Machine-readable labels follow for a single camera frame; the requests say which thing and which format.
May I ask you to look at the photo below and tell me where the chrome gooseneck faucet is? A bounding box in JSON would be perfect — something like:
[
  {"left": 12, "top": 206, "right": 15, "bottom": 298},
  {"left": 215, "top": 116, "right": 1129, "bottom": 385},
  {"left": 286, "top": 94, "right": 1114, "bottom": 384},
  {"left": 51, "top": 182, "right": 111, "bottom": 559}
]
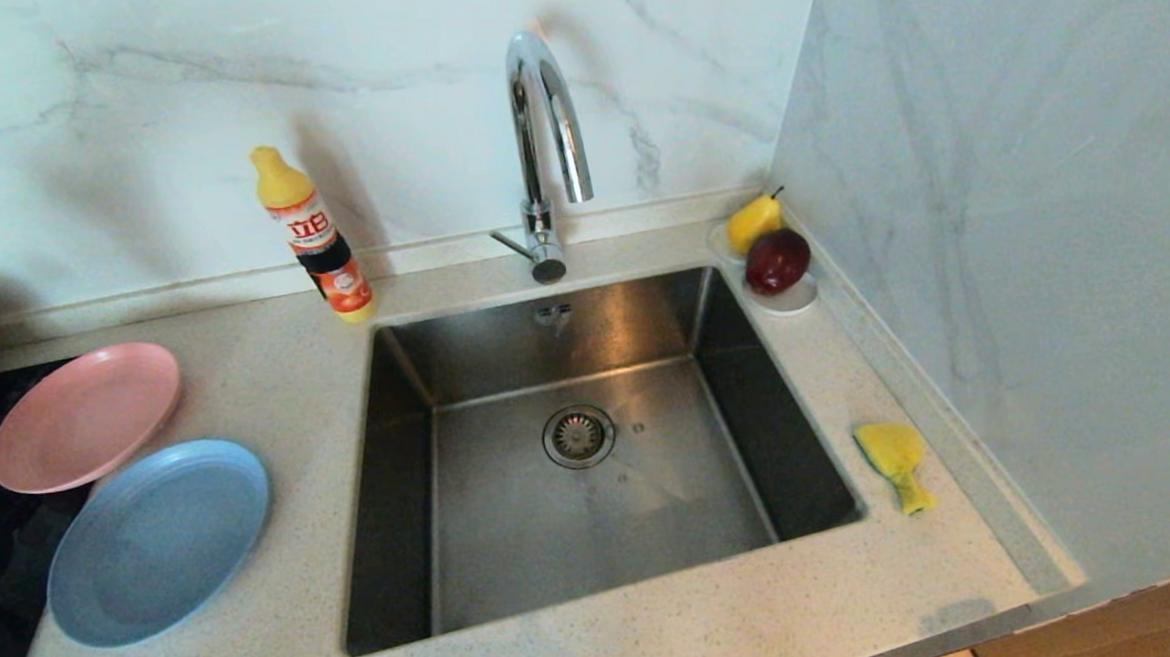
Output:
[{"left": 477, "top": 28, "right": 601, "bottom": 288}]

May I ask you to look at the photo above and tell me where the yellow orange dish soap bottle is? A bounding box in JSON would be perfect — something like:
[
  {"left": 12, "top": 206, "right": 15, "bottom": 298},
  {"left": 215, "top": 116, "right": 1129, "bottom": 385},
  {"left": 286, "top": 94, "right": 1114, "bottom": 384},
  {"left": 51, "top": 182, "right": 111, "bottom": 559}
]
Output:
[{"left": 250, "top": 141, "right": 378, "bottom": 329}]

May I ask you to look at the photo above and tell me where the yellow green sponge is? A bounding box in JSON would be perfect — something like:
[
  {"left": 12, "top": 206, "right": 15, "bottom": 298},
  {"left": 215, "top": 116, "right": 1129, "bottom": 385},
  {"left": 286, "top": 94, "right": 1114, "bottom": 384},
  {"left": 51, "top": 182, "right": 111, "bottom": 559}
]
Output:
[{"left": 852, "top": 419, "right": 938, "bottom": 519}]

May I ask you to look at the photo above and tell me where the light blue plate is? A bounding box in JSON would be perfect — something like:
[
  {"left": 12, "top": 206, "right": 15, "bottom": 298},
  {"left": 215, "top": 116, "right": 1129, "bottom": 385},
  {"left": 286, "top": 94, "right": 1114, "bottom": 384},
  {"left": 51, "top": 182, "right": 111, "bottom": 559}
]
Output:
[{"left": 40, "top": 436, "right": 279, "bottom": 652}]

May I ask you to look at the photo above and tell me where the pink plate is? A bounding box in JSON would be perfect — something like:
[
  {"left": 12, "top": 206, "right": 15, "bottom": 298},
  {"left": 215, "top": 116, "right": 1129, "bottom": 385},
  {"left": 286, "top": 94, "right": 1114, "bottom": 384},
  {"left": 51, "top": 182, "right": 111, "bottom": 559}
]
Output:
[{"left": 0, "top": 340, "right": 189, "bottom": 496}]

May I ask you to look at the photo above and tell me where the metal sink drain strainer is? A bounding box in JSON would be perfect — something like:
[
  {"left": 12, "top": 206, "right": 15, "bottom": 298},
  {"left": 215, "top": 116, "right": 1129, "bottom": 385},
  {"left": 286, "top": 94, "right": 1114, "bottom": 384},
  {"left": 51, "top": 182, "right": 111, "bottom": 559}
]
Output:
[{"left": 541, "top": 403, "right": 618, "bottom": 472}]

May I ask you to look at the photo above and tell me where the stainless steel sink basin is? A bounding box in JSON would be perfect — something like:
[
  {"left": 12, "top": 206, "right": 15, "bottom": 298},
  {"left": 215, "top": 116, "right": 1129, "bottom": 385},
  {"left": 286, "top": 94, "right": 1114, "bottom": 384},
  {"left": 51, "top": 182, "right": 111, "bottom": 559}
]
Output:
[{"left": 327, "top": 257, "right": 872, "bottom": 657}]

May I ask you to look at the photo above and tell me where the yellow pear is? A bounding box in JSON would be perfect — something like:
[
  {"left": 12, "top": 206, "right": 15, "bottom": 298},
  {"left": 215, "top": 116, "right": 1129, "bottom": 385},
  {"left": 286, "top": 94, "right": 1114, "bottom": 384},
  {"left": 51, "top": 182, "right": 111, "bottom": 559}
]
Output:
[{"left": 724, "top": 187, "right": 788, "bottom": 258}]

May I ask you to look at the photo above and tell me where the dark red apple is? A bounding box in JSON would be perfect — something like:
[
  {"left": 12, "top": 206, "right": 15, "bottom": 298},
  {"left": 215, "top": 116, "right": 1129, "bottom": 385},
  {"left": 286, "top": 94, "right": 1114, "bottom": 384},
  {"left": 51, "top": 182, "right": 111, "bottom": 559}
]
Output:
[{"left": 742, "top": 228, "right": 813, "bottom": 298}]

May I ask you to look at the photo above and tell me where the small white dish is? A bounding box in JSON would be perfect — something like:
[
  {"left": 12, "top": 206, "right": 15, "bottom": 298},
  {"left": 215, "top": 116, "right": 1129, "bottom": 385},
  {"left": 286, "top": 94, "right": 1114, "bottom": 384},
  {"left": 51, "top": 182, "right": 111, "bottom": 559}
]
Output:
[{"left": 708, "top": 216, "right": 821, "bottom": 321}]

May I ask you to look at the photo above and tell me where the light wooden cabinet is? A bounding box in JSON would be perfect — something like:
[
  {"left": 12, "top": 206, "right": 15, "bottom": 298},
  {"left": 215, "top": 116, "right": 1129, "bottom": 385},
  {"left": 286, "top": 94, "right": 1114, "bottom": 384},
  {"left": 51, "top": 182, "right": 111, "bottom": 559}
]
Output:
[{"left": 968, "top": 560, "right": 1170, "bottom": 657}]

